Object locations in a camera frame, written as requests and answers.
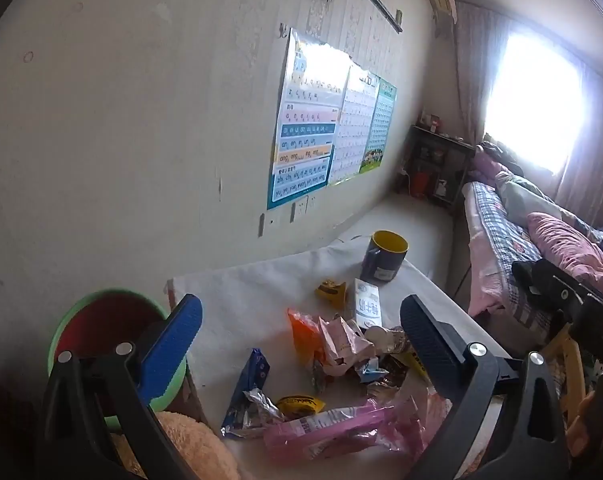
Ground silver foil wrapper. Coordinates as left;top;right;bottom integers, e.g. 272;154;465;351
238;387;284;431

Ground white grey blanket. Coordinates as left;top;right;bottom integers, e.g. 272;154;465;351
496;170;557;211

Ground dark shelf table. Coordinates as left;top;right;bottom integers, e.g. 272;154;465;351
399;125;477;211

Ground dark brown wrapper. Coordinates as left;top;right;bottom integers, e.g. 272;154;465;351
376;354;413;391

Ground white chart wall poster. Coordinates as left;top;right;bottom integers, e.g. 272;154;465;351
326;62;382;186

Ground yellow snack wrapper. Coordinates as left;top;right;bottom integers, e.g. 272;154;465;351
275;395;327;418

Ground dark wooden furniture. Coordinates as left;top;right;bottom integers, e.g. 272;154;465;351
0;365;47;480

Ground pink plastic bag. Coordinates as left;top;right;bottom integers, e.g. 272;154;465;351
264;392;455;463

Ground small blue and white wrapper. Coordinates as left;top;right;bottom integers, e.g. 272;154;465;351
356;360;389;386

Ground white table cloth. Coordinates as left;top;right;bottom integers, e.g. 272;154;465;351
166;240;507;480

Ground green chart wall poster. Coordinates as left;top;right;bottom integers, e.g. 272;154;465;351
359;77;398;176

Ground metal wall rail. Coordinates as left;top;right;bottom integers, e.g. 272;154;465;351
365;0;403;33

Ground small yellow and dark wrapper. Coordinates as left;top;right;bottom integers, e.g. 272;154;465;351
315;280;347;308

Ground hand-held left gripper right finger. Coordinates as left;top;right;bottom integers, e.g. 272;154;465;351
399;294;569;480

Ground small white plastic cup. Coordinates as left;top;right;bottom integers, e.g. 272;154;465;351
364;325;407;356

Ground person's right hand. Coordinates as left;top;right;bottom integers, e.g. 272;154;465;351
569;387;603;458

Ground wooden chair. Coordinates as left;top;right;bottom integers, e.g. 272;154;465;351
546;330;589;426

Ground blue mug with yellow inside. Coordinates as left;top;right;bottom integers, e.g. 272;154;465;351
360;230;410;284

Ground bed with plaid sheet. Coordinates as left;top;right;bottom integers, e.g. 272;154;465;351
459;180;603;351

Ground white milk carton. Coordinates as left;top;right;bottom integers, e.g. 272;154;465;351
354;279;385;330

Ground brown plush toy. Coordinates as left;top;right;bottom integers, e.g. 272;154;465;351
111;410;242;480

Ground orange snack wrapper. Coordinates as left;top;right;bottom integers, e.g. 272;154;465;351
287;308;327;376

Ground pink quilt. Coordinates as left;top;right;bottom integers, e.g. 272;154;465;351
526;212;603;301

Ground pink patterned curtain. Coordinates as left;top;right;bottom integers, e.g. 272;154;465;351
451;0;512;146
551;50;603;226

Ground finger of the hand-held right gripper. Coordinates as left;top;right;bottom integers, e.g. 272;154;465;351
511;257;589;321

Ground purple clothes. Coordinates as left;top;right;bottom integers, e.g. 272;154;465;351
474;142;525;186

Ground blue snack wrapper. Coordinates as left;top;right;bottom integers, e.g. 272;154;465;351
220;347;272;436

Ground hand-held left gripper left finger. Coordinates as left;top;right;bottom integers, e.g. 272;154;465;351
36;292;204;480

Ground bright window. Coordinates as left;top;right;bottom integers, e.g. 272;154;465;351
484;25;589;176

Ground blue alphabet wall poster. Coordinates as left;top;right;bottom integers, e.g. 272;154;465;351
266;27;352;211

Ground red container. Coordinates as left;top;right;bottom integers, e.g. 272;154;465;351
411;170;435;198

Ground green bin with red inside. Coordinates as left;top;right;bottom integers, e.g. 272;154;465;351
48;287;189;431

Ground pink snack wrapper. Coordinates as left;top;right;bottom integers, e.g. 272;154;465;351
317;314;377;377

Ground yellow striped wrapper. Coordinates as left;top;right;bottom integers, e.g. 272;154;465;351
404;350;429;378

